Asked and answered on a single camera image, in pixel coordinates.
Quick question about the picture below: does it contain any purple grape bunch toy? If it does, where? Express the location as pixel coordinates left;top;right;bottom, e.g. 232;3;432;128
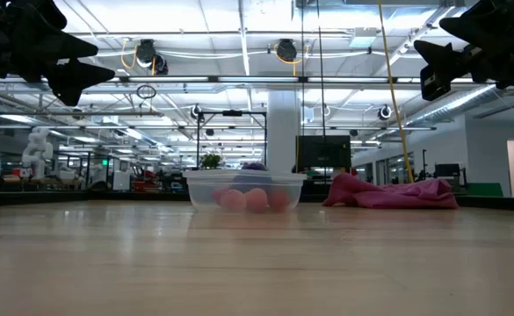
229;161;275;193

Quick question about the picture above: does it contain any clear plastic tupperware container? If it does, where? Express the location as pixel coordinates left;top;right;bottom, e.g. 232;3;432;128
182;169;308;215

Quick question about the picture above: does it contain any long linear ceiling light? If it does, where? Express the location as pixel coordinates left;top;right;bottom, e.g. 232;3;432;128
0;75;514;85

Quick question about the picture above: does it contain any black equipment cart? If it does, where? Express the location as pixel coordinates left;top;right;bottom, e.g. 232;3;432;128
433;162;469;193

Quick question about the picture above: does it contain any magenta cloth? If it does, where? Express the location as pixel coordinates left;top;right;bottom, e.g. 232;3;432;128
322;172;460;210

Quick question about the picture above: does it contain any green potted plant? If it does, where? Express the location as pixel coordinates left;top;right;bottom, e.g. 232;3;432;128
199;153;225;171

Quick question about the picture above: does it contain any black cable loop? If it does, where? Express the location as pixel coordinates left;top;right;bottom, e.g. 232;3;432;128
135;83;158;100

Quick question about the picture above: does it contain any yellow cable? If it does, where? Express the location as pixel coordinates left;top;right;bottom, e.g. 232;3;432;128
377;0;415;184

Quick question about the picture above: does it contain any thin black hanging cable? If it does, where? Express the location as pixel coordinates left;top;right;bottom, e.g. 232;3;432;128
300;0;306;137

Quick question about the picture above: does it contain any black metal frame stand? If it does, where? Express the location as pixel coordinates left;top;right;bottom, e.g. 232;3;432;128
194;109;269;171

